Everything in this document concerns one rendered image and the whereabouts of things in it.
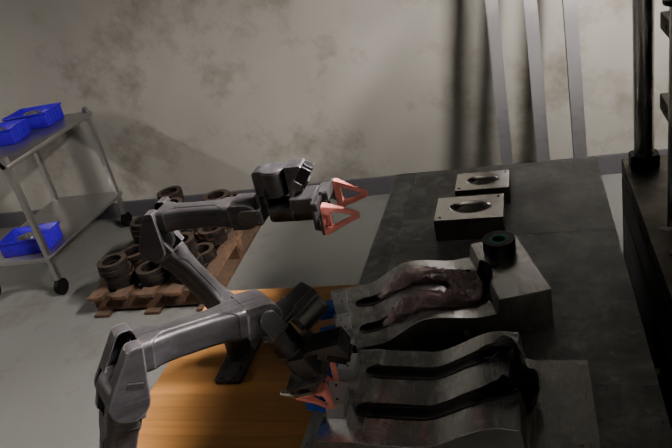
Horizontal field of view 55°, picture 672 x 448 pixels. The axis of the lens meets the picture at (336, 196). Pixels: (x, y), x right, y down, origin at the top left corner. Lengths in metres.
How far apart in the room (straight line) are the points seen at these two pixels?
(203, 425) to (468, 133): 2.83
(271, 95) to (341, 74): 0.47
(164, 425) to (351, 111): 2.78
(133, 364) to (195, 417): 0.56
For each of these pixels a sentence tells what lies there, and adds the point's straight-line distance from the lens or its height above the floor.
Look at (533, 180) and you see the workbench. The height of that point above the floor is 0.80.
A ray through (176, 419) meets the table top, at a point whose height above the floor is 0.80.
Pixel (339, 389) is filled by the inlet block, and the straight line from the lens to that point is 1.30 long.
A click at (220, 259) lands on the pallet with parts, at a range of 3.64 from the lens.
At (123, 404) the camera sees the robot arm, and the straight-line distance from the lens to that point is 1.08.
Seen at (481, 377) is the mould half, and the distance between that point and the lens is 1.29.
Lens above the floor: 1.79
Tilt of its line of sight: 24 degrees down
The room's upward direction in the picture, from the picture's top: 13 degrees counter-clockwise
